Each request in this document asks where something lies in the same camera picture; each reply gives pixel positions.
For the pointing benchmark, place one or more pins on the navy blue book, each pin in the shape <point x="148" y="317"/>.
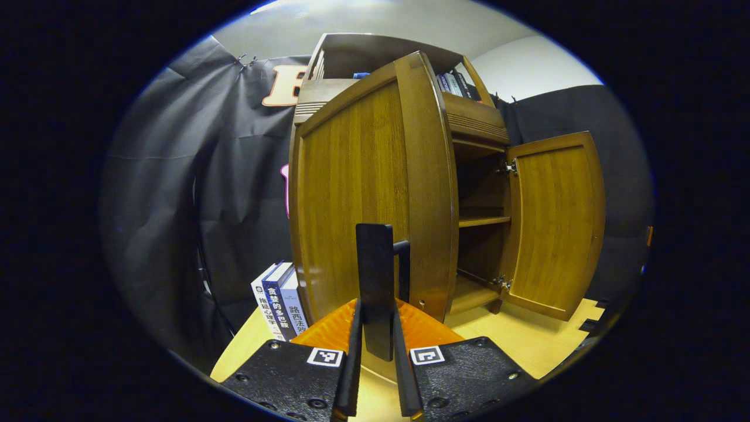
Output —
<point x="278" y="302"/>

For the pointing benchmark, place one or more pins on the wooden double-door shoe cabinet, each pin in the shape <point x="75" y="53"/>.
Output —
<point x="474" y="123"/>

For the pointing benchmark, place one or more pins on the wooden inner shelf board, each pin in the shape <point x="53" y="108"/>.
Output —
<point x="483" y="221"/>

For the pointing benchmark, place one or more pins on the black upright book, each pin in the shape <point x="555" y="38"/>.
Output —
<point x="469" y="87"/>

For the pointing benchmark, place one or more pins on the dark blue upright book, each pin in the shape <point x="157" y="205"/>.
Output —
<point x="443" y="84"/>

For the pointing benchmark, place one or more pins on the grey upright book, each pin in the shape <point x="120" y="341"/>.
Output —
<point x="454" y="84"/>

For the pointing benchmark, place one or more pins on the wooden cabinet door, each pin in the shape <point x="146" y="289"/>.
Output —
<point x="351" y="187"/>
<point x="556" y="223"/>

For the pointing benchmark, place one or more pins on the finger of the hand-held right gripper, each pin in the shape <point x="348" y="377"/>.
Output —
<point x="649" y="236"/>

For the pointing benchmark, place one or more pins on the metal door hinge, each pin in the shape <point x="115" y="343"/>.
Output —
<point x="510" y="168"/>
<point x="503" y="282"/>

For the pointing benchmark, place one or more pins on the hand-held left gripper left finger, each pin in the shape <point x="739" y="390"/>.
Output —
<point x="351" y="375"/>

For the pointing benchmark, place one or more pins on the white book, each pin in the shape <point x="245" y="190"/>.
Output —
<point x="263" y="305"/>

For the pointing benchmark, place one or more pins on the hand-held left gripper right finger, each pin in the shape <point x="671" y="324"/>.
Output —
<point x="404" y="375"/>

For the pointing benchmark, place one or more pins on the pale blue book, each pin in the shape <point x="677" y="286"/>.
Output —
<point x="295" y="305"/>

